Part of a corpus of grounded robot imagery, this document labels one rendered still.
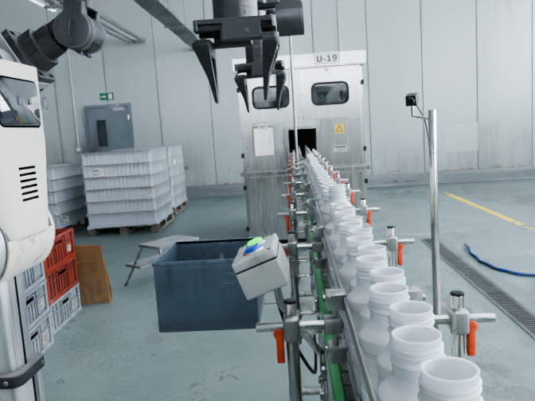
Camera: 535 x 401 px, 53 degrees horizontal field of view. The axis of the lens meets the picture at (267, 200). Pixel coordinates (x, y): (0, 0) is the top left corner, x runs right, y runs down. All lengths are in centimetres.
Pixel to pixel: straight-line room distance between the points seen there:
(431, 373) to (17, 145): 81
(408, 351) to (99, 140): 1167
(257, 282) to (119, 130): 1099
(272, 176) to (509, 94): 729
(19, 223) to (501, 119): 1145
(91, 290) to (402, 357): 431
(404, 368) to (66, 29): 98
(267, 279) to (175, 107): 1072
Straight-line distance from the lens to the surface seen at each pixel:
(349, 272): 74
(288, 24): 115
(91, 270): 457
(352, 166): 581
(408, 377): 42
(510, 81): 1216
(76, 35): 120
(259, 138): 579
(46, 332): 386
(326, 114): 580
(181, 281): 164
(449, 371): 39
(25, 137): 105
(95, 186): 785
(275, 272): 92
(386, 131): 1146
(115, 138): 1188
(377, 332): 52
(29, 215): 103
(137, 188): 768
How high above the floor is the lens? 132
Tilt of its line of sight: 7 degrees down
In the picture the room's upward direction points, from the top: 4 degrees counter-clockwise
